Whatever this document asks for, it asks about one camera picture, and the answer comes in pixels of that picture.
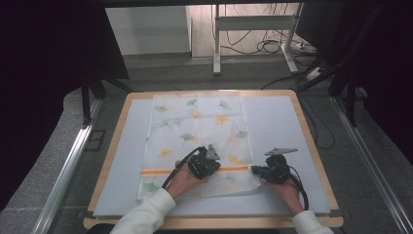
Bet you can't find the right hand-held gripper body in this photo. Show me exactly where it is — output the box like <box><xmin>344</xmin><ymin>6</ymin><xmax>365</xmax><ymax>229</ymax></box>
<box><xmin>263</xmin><ymin>147</ymin><xmax>299</xmax><ymax>185</ymax></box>

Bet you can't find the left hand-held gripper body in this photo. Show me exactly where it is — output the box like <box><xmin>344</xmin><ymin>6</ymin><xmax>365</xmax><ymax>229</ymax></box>
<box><xmin>187</xmin><ymin>143</ymin><xmax>223</xmax><ymax>180</ymax></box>

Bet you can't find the white leaf print cloth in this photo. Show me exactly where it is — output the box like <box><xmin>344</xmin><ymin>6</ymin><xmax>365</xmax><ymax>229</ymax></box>
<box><xmin>136</xmin><ymin>94</ymin><xmax>265</xmax><ymax>201</ymax></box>

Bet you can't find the person's left hand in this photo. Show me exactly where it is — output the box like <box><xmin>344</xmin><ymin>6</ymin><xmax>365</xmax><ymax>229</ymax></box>
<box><xmin>167</xmin><ymin>159</ymin><xmax>209</xmax><ymax>200</ymax></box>

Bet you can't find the person's right hand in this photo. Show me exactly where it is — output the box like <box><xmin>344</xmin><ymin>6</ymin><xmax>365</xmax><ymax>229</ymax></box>
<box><xmin>264</xmin><ymin>175</ymin><xmax>305</xmax><ymax>216</ymax></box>

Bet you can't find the white table mat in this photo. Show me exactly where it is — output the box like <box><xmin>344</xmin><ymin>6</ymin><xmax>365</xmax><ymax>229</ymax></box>
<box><xmin>92</xmin><ymin>95</ymin><xmax>332</xmax><ymax>218</ymax></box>

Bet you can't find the wooden table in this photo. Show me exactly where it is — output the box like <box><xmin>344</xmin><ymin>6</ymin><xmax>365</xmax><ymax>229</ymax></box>
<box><xmin>82</xmin><ymin>89</ymin><xmax>345</xmax><ymax>230</ymax></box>

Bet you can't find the black metal stand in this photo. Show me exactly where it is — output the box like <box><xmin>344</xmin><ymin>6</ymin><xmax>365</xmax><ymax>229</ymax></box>
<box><xmin>79</xmin><ymin>75</ymin><xmax>134</xmax><ymax>129</ymax></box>
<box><xmin>297</xmin><ymin>3</ymin><xmax>391</xmax><ymax>129</ymax></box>

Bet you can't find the white power strip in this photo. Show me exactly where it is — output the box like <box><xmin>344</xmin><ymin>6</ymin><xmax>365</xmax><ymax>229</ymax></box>
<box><xmin>305</xmin><ymin>66</ymin><xmax>326</xmax><ymax>82</ymax></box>
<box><xmin>291</xmin><ymin>42</ymin><xmax>318</xmax><ymax>55</ymax></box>

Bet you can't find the dark floor socket cover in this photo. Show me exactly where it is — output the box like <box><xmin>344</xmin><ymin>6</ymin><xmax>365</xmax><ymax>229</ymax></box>
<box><xmin>84</xmin><ymin>128</ymin><xmax>108</xmax><ymax>152</ymax></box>

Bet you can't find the dark curtain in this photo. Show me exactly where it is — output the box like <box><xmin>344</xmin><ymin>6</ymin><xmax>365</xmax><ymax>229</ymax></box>
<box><xmin>0</xmin><ymin>0</ymin><xmax>131</xmax><ymax>213</ymax></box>
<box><xmin>324</xmin><ymin>0</ymin><xmax>413</xmax><ymax>164</ymax></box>

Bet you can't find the white cabinet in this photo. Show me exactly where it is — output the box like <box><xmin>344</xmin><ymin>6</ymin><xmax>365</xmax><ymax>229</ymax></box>
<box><xmin>105</xmin><ymin>5</ymin><xmax>193</xmax><ymax>57</ymax></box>

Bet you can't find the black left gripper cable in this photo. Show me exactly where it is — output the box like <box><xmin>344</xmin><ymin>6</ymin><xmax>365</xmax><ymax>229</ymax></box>
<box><xmin>161</xmin><ymin>145</ymin><xmax>207</xmax><ymax>190</ymax></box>

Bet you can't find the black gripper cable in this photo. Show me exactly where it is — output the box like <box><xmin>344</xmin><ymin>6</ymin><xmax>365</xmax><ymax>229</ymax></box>
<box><xmin>161</xmin><ymin>145</ymin><xmax>207</xmax><ymax>190</ymax></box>
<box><xmin>286</xmin><ymin>165</ymin><xmax>311</xmax><ymax>212</ymax></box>

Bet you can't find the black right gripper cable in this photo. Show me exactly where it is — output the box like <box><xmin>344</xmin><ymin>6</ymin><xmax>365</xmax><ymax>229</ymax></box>
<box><xmin>286</xmin><ymin>165</ymin><xmax>311</xmax><ymax>212</ymax></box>

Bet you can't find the aluminium rail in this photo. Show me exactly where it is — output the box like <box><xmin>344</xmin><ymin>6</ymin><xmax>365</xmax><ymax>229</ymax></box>
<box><xmin>30</xmin><ymin>97</ymin><xmax>105</xmax><ymax>234</ymax></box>
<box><xmin>328</xmin><ymin>95</ymin><xmax>413</xmax><ymax>234</ymax></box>

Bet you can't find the black floor cable bundle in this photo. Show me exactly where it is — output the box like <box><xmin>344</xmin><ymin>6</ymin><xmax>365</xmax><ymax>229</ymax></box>
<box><xmin>220</xmin><ymin>3</ymin><xmax>295</xmax><ymax>57</ymax></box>

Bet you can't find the white metal desk frame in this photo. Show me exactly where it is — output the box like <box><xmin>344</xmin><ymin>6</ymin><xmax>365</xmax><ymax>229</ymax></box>
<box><xmin>211</xmin><ymin>3</ymin><xmax>305</xmax><ymax>76</ymax></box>

